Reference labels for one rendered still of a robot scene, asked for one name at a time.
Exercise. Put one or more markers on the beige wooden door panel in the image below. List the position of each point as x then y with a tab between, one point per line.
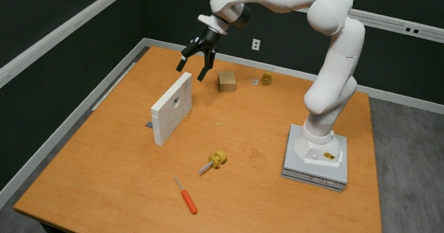
170	113

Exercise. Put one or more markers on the orange-handled screwdriver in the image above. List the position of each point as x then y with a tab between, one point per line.
188	199

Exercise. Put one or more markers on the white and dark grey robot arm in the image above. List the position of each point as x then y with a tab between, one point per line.
333	86

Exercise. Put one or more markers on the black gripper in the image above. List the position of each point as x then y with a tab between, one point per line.
209	39

